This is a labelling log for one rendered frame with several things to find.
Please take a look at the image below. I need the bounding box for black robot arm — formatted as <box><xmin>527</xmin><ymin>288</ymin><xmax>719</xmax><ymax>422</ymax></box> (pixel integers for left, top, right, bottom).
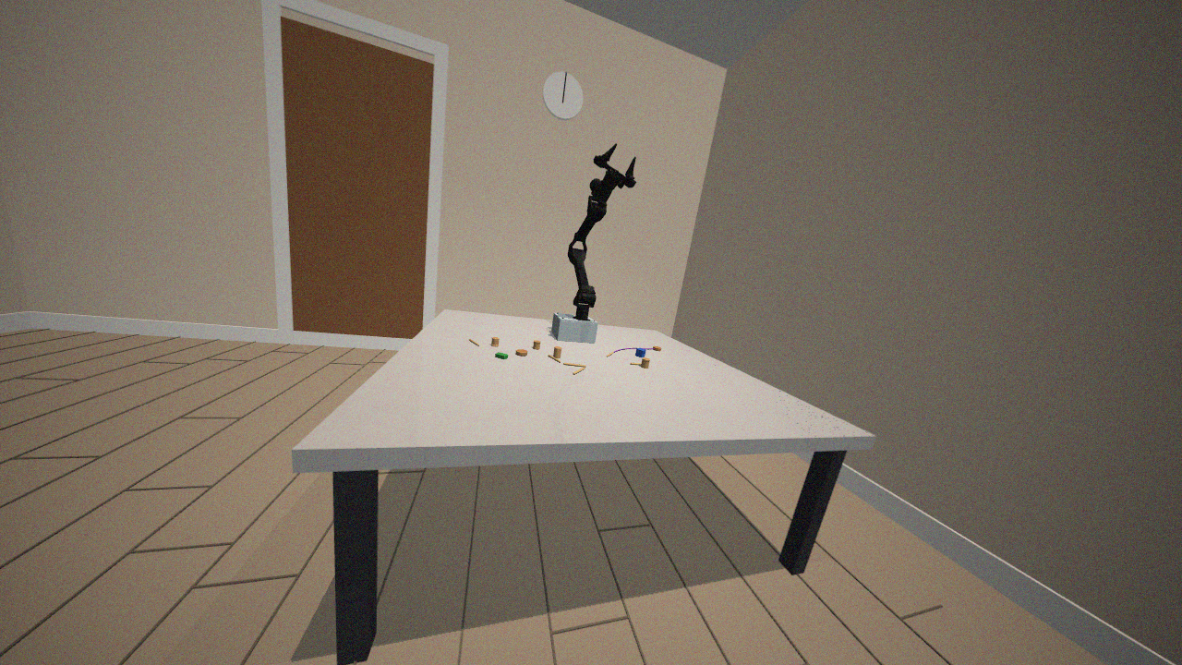
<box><xmin>569</xmin><ymin>178</ymin><xmax>611</xmax><ymax>320</ymax></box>

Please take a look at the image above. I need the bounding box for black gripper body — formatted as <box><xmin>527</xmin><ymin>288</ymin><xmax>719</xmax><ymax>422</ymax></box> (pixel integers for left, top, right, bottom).
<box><xmin>595</xmin><ymin>156</ymin><xmax>636</xmax><ymax>193</ymax></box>

